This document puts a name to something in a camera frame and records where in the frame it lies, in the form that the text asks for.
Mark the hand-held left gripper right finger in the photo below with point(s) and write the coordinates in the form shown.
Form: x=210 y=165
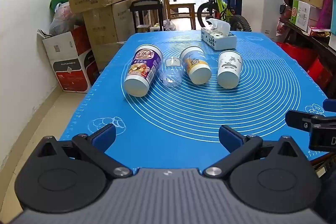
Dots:
x=231 y=137

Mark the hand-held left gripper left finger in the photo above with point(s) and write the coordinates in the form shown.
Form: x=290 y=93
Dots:
x=104 y=137

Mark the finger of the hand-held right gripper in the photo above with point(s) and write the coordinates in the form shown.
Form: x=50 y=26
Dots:
x=299 y=120
x=330 y=105

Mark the white grey-print paper cup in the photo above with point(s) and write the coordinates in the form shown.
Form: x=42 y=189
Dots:
x=229 y=69

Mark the purple paper cup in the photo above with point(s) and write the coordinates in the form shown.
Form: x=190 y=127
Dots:
x=143 y=69

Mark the yellow and white paper cup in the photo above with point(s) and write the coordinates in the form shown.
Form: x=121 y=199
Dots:
x=197 y=66

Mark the clear plastic cup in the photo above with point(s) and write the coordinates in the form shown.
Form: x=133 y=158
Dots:
x=171 y=73

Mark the red gift box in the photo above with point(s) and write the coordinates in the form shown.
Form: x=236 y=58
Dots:
x=319 y=73

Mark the red shopping bag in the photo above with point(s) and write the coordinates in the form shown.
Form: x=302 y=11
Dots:
x=296 y=54

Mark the blue silicone baking mat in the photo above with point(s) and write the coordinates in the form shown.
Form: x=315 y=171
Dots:
x=170 y=113

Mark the dark wooden side table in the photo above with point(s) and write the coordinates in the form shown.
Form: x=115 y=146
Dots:
x=309 y=40

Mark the red and white carton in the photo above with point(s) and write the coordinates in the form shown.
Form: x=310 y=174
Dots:
x=69 y=66

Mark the low brown cardboard box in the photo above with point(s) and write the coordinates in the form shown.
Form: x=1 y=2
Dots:
x=107 y=53

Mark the teal box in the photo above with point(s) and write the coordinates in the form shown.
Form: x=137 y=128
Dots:
x=333 y=13

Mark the pink gift bag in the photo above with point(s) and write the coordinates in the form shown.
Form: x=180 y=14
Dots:
x=326 y=11

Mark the green and white box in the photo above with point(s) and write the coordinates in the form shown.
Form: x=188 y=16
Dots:
x=300 y=13

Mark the white patterned tissue box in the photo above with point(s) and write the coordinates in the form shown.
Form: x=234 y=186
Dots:
x=218 y=37

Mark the tall brown cardboard box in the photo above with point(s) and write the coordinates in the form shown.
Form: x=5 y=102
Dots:
x=105 y=24

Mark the white chest freezer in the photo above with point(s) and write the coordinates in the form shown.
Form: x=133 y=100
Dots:
x=262 y=8

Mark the small clear plastic bag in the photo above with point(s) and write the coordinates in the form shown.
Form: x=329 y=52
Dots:
x=169 y=25

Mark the green children's bicycle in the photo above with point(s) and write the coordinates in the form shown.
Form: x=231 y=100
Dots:
x=220 y=3

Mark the black trolley cart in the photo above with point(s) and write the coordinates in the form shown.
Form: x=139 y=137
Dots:
x=145 y=7

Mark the wooden chair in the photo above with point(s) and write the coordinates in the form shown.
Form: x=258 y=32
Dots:
x=181 y=8

